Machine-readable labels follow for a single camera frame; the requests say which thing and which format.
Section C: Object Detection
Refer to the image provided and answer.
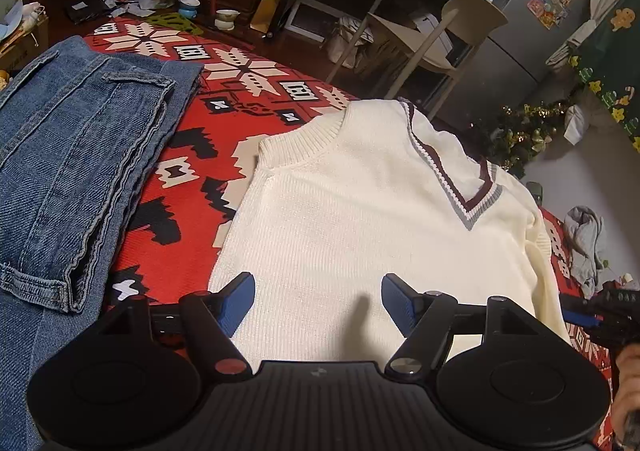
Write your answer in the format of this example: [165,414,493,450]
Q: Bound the white knit v-neck sweater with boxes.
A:
[209,100,566,367]

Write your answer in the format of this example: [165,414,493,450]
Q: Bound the person right hand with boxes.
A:
[611,344,640,442]

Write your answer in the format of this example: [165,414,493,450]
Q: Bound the grey crumpled garment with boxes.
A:
[563,206,608,298]

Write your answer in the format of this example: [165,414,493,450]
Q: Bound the red patterned christmas blanket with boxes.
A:
[81,16,618,451]

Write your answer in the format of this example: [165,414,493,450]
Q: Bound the small decorated christmas tree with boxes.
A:
[487,100,570,179]

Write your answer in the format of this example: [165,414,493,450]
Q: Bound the folded blue jeans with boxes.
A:
[1,36,201,450]

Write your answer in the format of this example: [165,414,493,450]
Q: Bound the beige plastic chair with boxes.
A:
[324,0,509,120]

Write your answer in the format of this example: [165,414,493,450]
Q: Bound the blue white ceramic bowl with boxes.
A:
[178,0,201,20]

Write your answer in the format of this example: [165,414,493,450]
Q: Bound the grey refrigerator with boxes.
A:
[437,0,589,130]

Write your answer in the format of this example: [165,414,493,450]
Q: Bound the green christmas wall banner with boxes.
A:
[570,0,639,152]

